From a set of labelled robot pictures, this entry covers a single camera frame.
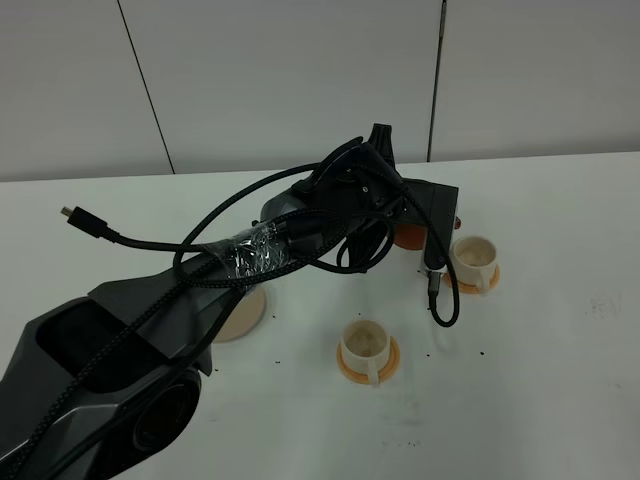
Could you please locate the white teacup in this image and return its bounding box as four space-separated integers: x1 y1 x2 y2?
339 319 390 375
450 236 498 290

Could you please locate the orange saucer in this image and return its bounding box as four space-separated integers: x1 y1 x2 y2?
458 266 501 295
336 336 400 385

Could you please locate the orange near saucer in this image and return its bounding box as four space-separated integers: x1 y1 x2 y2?
336 336 400 385

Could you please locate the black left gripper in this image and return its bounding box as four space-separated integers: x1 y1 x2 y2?
319 123 408 222

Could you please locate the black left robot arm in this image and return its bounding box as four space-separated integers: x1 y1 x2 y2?
1 124 404 479

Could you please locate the brown clay teapot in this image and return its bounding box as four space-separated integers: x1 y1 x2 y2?
393 215 462 251

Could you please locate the white near teacup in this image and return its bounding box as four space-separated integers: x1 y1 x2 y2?
339 319 390 375

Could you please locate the white far teacup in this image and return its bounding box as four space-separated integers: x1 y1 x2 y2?
450 236 498 290

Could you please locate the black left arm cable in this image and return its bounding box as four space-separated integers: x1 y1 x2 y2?
14 139 462 480

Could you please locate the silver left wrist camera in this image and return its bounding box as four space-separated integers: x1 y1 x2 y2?
404 179 459 271

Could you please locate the orange far saucer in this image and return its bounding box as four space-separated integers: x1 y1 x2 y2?
458 266 501 295

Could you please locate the beige teapot tray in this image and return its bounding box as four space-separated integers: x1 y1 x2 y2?
214 287 267 344

